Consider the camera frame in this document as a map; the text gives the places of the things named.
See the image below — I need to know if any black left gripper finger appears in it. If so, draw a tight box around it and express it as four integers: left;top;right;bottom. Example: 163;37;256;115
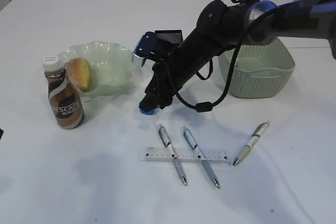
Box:
0;129;4;139

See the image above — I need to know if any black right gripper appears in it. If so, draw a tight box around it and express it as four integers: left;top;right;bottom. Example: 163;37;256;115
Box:
139;0;236;111

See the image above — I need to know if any blue pencil sharpener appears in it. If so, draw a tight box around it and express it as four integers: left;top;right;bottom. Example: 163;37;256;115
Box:
140;108;158;115

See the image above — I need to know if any clear plastic ruler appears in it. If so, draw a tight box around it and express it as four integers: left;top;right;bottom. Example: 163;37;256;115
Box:
139;147;232;165

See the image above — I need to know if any Nescafe coffee bottle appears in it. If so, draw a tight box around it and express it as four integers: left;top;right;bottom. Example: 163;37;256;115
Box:
42;56;85;130

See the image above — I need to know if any sugared bread roll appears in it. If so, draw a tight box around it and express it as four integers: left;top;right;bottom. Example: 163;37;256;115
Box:
64;58;92;91

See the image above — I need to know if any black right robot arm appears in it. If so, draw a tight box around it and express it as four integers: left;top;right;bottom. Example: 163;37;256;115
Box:
132;0;335;113

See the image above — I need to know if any grey pen left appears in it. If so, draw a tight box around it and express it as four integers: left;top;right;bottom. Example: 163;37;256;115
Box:
156;124;187;186

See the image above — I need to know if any blue grey pen middle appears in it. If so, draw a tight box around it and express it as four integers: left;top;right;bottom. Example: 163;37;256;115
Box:
182;126;221;189

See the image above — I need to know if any green wavy glass plate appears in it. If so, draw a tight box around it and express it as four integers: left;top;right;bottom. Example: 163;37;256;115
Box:
58;41;136;98

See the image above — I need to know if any black mesh pen holder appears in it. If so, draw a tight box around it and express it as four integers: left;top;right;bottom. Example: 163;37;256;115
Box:
154;30;183;45

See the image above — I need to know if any green plastic woven basket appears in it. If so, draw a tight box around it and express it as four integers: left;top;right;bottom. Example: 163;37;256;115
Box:
229;38;296;99

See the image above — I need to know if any cream pen right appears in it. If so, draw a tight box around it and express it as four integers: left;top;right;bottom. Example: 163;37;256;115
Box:
233;121;270;166

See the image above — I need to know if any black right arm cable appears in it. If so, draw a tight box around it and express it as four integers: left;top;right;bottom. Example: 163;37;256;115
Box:
157;0;284;113

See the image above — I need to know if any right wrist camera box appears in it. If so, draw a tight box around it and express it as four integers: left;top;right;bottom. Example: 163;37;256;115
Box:
131;31;171;69

